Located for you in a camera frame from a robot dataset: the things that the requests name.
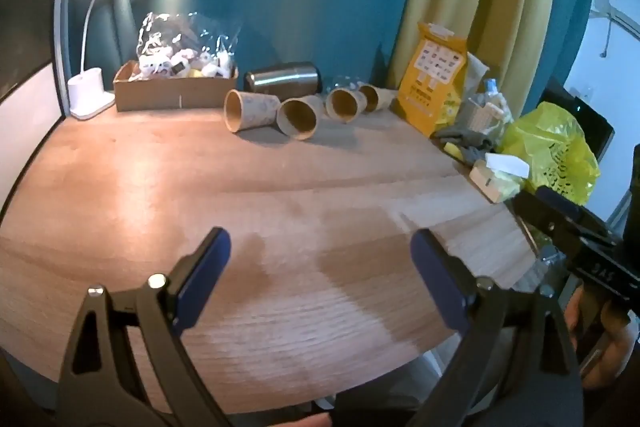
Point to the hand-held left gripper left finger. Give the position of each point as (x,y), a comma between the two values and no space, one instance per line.
(204,279)

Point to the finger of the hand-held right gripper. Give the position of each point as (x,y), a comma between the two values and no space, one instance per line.
(537,214)
(562,203)

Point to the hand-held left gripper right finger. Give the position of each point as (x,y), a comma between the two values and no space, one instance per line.
(440,279)

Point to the brown paper cup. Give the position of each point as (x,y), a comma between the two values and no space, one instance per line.
(384,100)
(297,121)
(252,112)
(343,105)

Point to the person's right hand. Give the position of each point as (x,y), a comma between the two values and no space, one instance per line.
(617,347)

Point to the yellow plastic bag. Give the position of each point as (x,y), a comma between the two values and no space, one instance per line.
(550,147)

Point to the white paper slip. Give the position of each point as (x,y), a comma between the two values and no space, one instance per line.
(507,165)

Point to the black monitor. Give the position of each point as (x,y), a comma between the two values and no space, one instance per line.
(592,122)

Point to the grey gloves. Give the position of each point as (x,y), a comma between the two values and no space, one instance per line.
(462,139)

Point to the clear plastic bottle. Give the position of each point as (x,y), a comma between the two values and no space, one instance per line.
(491,91)

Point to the white packet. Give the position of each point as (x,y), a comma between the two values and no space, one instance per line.
(475,74)

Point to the orange paper packet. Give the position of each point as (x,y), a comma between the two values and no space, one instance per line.
(430,82)

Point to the cardboard box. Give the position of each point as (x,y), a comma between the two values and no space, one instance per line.
(170,96)

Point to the steel tumbler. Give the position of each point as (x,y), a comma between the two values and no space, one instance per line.
(285,80)

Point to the clear plastic wrapper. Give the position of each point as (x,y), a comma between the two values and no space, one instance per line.
(346,83)

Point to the white desk lamp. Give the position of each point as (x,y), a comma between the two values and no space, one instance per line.
(86,91)

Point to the clear plastic bag of packets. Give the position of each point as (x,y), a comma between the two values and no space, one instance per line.
(162,54)

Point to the black and white partition panel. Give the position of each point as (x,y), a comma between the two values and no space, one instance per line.
(25,57)

